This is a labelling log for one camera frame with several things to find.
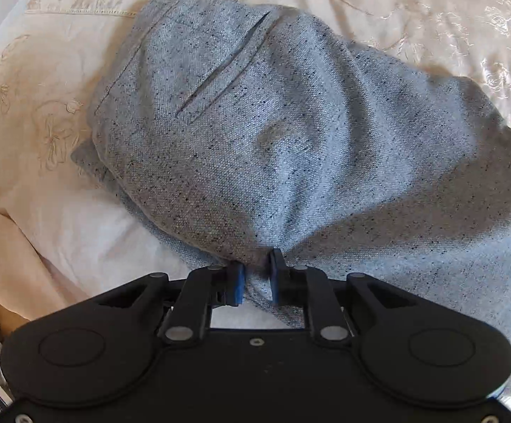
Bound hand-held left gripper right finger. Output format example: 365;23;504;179
268;248;415;347

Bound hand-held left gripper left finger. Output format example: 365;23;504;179
93;261;245;347

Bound grey speckled pants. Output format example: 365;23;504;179
70;0;511;398

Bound cream embroidered bedspread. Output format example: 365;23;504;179
0;0;511;421

